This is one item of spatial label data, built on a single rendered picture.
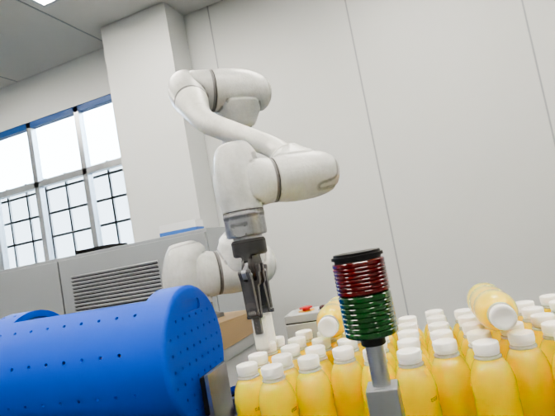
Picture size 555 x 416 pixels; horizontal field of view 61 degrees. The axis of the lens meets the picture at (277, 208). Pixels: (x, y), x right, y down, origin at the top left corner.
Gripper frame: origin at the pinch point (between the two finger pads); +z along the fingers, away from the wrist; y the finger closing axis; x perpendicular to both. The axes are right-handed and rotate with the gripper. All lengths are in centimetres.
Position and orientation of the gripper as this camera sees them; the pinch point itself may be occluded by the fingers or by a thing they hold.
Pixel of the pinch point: (263, 332)
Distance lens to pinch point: 103.7
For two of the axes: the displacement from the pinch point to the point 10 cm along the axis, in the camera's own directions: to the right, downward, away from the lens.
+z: 1.8, 9.8, -0.8
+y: -2.6, -0.3, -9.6
